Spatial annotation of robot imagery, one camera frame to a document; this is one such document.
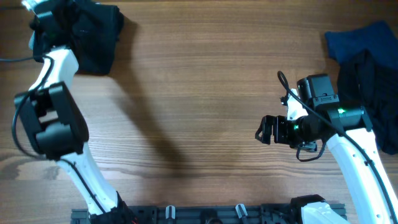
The light blue jeans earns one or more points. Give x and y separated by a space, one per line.
31 41

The black shorts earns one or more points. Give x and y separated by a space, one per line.
88 28

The dark blue garment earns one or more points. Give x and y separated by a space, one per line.
377 38

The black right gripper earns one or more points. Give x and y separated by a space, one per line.
280 135

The black garment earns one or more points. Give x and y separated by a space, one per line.
362 79

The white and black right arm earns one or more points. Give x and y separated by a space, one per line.
316 120

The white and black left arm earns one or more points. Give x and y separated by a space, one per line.
57 131

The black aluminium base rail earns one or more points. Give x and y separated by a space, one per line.
265 213

